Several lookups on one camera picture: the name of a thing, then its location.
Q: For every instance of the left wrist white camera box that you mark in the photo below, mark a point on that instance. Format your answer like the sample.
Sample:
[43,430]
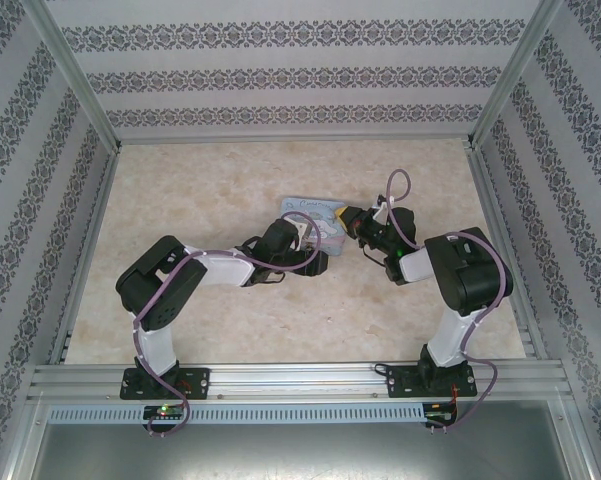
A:
[296,227]

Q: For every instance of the grey metal sheet panel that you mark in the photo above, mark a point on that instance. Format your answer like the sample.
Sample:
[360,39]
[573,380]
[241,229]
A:
[300,452]

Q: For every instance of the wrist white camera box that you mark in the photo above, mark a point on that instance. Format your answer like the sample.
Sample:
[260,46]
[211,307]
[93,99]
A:
[296,227]
[381,210]

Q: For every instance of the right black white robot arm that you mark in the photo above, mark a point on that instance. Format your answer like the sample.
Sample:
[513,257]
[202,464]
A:
[475,280]

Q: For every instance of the aluminium frame post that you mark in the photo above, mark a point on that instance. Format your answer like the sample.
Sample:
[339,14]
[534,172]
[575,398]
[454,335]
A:
[75,75]
[515,70]

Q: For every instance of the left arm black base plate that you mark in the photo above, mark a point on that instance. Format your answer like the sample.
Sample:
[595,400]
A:
[197,382]

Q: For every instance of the aluminium side rail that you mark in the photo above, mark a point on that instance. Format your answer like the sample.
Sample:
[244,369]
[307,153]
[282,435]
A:
[490,200]
[87,250]

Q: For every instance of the left aluminium frame post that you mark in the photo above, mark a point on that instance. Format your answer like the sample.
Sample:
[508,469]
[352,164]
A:
[75,75]

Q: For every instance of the light blue illustrated pouch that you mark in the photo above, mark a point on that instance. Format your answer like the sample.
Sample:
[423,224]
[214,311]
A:
[325,235]

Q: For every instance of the right aluminium side rail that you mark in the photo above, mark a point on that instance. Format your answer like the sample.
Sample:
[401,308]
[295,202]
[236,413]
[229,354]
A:
[490,200]

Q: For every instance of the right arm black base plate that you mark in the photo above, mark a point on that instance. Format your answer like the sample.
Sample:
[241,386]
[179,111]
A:
[402,382]

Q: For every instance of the left aluminium side rail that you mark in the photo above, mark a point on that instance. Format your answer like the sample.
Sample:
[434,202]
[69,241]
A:
[87,250]

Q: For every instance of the aluminium mounting rail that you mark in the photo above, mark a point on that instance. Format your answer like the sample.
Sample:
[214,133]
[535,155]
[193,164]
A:
[290,377]

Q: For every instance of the right aluminium frame post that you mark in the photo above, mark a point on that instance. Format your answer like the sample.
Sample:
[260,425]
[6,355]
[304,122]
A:
[515,70]

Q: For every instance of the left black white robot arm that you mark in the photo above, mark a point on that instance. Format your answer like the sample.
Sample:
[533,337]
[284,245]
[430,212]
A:
[155,295]

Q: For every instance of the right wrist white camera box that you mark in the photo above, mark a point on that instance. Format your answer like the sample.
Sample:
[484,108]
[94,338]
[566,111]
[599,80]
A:
[381,210]

